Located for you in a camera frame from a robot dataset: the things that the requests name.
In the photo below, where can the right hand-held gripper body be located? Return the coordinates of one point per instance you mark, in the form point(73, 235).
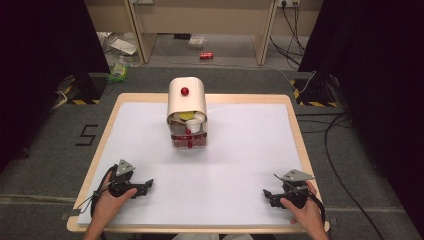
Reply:
point(295, 191)

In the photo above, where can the yellow round item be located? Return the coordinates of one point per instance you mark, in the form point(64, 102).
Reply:
point(186, 115)

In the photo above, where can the white cup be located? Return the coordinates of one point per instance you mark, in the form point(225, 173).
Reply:
point(194, 126)

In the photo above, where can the green packet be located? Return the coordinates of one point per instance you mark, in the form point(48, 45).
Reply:
point(119, 72)

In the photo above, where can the clear drawer with red knob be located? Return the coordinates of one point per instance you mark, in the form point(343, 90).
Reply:
point(196, 140)

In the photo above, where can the white table mat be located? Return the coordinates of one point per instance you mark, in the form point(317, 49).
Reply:
point(233, 156)

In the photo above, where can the black stand base striped tape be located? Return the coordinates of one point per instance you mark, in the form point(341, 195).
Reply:
point(86, 88)
point(316, 90)

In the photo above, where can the person's right hand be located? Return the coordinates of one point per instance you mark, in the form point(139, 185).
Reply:
point(310, 213)

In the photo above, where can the clear plastic food container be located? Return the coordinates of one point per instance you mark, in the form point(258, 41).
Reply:
point(197, 42)

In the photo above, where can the white roll-top storage box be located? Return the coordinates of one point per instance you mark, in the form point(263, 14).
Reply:
point(186, 100)

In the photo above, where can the small black box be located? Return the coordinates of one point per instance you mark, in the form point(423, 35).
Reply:
point(182, 36)

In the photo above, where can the black curtain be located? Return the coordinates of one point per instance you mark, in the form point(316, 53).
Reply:
point(40, 66)
point(376, 83)

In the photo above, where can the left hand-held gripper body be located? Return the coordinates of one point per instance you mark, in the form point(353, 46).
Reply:
point(121, 186)

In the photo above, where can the white wall socket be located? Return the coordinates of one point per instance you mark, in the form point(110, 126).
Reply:
point(288, 2)

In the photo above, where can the beige wooden desk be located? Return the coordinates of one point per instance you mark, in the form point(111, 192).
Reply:
point(206, 16)

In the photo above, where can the red drink can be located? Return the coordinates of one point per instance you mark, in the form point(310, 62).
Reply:
point(206, 55)

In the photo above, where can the person's left hand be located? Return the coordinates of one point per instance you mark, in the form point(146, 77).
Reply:
point(106, 206)

